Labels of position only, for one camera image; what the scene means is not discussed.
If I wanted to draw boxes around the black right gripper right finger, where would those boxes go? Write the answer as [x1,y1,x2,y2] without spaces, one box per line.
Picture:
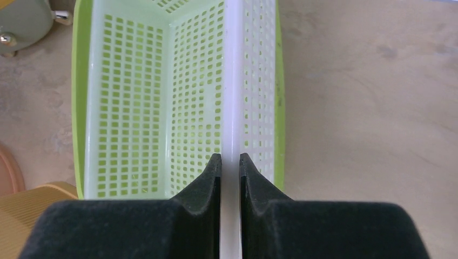
[239,153,429,258]

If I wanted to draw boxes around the white orange cylindrical bin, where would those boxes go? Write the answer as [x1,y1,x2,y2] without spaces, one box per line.
[1,0,73,57]

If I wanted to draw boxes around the peach round plastic bucket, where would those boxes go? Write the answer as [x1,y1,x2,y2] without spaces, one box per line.
[1,144,26,196]

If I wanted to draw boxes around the green plastic outer tray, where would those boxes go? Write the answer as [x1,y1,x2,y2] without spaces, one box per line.
[71,0,286,200]

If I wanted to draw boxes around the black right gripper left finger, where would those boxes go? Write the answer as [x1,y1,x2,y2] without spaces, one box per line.
[19,154,222,258]

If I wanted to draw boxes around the white perforated strainer tray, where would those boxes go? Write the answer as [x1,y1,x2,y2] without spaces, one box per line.
[83,0,277,259]

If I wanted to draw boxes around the yellow perforated plastic basket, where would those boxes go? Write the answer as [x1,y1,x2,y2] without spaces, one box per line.
[1,182,78,258]

